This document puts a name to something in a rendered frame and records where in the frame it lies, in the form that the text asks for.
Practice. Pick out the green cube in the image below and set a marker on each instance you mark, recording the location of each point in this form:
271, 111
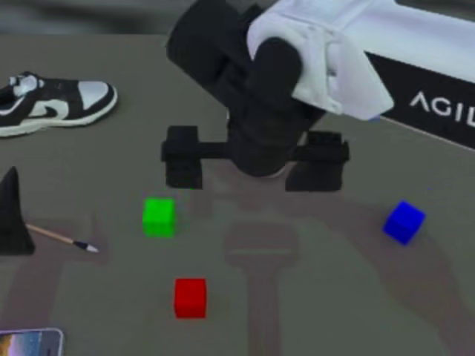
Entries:
159, 218

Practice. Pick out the blue cube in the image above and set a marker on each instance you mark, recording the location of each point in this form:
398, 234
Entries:
403, 222

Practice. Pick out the red cube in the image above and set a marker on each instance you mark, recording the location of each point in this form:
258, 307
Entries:
190, 298

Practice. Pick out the smartphone with lit screen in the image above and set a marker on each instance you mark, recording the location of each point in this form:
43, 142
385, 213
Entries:
29, 343

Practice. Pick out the black and white sneaker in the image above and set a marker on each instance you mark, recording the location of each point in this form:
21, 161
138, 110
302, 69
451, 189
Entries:
55, 107

